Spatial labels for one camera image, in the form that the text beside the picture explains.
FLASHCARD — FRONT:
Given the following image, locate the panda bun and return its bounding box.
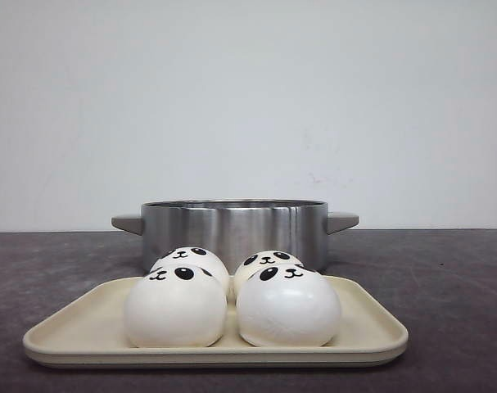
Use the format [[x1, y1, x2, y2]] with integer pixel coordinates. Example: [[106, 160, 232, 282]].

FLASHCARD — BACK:
[[233, 250, 304, 296], [124, 264, 228, 347], [236, 263, 342, 346], [150, 246, 230, 296]]

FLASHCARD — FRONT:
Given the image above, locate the stainless steel steamer pot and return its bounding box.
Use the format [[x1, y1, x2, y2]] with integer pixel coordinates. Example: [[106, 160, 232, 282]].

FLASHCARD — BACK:
[[111, 199, 359, 273]]

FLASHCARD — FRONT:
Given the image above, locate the cream rectangular tray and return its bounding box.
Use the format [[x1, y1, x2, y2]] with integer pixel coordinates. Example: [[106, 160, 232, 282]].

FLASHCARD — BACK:
[[23, 276, 409, 368]]

